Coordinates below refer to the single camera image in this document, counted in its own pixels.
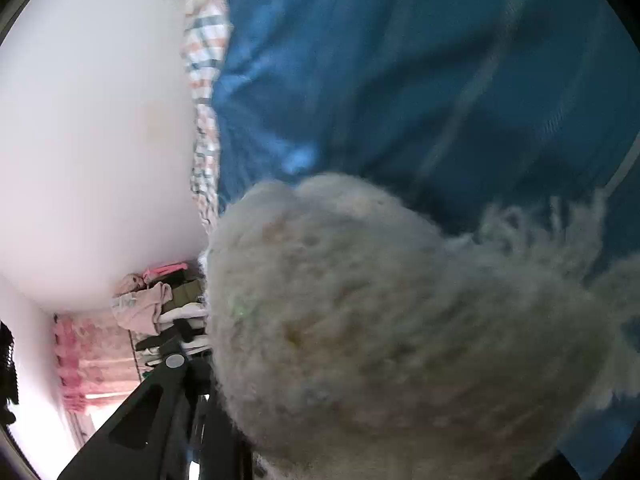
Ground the pile of clothes on shelf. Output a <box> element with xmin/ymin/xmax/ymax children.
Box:
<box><xmin>111</xmin><ymin>261</ymin><xmax>210</xmax><ymax>374</ymax></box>

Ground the white fluffy fleece garment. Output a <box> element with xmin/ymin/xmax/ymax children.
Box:
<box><xmin>206</xmin><ymin>174</ymin><xmax>639</xmax><ymax>479</ymax></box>

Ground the pink curtain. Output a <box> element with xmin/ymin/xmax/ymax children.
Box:
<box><xmin>53</xmin><ymin>310</ymin><xmax>141</xmax><ymax>414</ymax></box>

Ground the checkered plaid blanket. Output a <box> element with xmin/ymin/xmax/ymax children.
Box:
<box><xmin>181</xmin><ymin>0</ymin><xmax>232</xmax><ymax>231</ymax></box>

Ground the blue striped bed sheet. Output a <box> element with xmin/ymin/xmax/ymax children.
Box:
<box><xmin>212</xmin><ymin>0</ymin><xmax>639</xmax><ymax>479</ymax></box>

